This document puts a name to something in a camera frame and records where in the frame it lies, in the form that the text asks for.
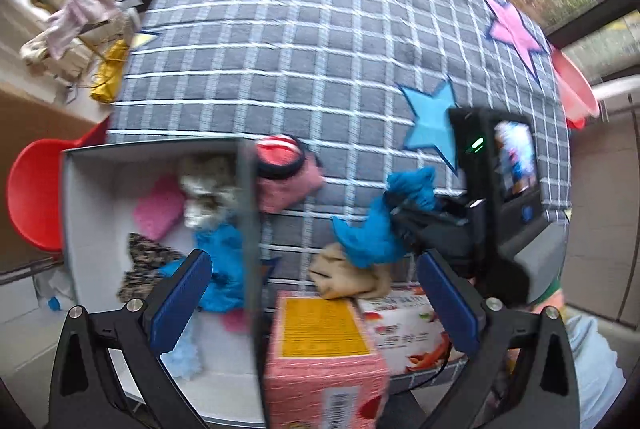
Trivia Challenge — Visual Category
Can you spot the pink plastic basin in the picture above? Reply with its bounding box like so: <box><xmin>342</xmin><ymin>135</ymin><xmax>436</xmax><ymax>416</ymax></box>
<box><xmin>549</xmin><ymin>44</ymin><xmax>600</xmax><ymax>117</ymax></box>

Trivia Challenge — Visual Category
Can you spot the yellow bag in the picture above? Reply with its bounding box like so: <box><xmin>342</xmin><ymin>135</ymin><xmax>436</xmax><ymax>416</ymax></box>
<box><xmin>90</xmin><ymin>39</ymin><xmax>128</xmax><ymax>105</ymax></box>

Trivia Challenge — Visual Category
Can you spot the white metal bar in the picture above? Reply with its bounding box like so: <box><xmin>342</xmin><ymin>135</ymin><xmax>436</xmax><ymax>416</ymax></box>
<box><xmin>591</xmin><ymin>76</ymin><xmax>640</xmax><ymax>104</ymax></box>

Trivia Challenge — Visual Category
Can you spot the red plastic stool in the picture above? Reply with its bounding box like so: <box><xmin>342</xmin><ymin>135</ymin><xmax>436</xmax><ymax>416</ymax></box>
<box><xmin>6</xmin><ymin>122</ymin><xmax>108</xmax><ymax>255</ymax></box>

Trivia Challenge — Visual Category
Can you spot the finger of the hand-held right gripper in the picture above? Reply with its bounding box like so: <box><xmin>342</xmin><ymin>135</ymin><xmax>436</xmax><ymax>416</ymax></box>
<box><xmin>384</xmin><ymin>192</ymin><xmax>473</xmax><ymax>240</ymax></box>

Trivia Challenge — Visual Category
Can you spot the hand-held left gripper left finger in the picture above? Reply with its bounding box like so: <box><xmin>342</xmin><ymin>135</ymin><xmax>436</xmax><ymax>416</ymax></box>
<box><xmin>48</xmin><ymin>249</ymin><xmax>216</xmax><ymax>429</ymax></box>

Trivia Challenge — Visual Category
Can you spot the leopard print cloth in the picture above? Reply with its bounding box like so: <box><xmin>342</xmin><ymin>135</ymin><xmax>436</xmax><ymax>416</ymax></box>
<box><xmin>116</xmin><ymin>232</ymin><xmax>183</xmax><ymax>305</ymax></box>

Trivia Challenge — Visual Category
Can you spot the cream fuzzy cloth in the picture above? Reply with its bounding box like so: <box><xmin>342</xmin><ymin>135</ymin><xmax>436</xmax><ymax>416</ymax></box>
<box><xmin>177</xmin><ymin>152</ymin><xmax>241</xmax><ymax>230</ymax></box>

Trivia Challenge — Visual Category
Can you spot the white tissue pack orange print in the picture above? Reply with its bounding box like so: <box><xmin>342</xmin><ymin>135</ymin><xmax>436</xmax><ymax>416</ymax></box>
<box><xmin>357</xmin><ymin>286</ymin><xmax>468</xmax><ymax>375</ymax></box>

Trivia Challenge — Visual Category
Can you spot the white drying rack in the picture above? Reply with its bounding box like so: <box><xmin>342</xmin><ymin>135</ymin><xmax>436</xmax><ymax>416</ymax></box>
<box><xmin>47</xmin><ymin>2</ymin><xmax>143</xmax><ymax>95</ymax></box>

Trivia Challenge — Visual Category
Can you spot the white grey storage box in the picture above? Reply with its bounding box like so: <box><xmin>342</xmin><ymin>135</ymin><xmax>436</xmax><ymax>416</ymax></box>
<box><xmin>60</xmin><ymin>136</ymin><xmax>271</xmax><ymax>427</ymax></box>

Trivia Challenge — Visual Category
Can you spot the pink hanging cloth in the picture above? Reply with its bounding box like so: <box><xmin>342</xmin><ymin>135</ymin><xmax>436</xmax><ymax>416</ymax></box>
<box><xmin>42</xmin><ymin>0</ymin><xmax>118</xmax><ymax>60</ymax></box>

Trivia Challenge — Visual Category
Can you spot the grey checked star blanket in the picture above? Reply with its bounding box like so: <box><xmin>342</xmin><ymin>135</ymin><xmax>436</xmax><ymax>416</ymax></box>
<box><xmin>107</xmin><ymin>0</ymin><xmax>571</xmax><ymax>390</ymax></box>

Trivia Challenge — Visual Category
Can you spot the pink tissue pack yellow label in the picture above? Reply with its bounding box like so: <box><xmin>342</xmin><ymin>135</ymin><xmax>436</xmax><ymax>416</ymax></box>
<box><xmin>262</xmin><ymin>291</ymin><xmax>391</xmax><ymax>429</ymax></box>

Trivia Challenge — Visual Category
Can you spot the pink striped knit sock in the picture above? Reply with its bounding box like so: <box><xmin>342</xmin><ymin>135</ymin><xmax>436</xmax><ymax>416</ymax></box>
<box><xmin>252</xmin><ymin>134</ymin><xmax>326</xmax><ymax>214</ymax></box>

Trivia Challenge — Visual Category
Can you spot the pink cloth in box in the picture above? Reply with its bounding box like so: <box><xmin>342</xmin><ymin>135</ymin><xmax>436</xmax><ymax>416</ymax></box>
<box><xmin>132</xmin><ymin>174</ymin><xmax>186</xmax><ymax>241</ymax></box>

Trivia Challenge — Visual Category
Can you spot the light blue mesh cloth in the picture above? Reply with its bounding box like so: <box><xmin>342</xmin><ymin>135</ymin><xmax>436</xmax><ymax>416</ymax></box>
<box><xmin>162</xmin><ymin>319</ymin><xmax>203</xmax><ymax>380</ymax></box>

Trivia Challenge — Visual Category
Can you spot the beige cloth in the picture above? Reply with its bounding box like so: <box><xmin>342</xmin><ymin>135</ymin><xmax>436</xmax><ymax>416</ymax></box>
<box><xmin>307</xmin><ymin>241</ymin><xmax>393</xmax><ymax>301</ymax></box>

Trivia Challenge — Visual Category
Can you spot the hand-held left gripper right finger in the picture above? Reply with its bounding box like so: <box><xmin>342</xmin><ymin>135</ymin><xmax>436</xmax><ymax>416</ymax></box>
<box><xmin>416</xmin><ymin>249</ymin><xmax>581</xmax><ymax>429</ymax></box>

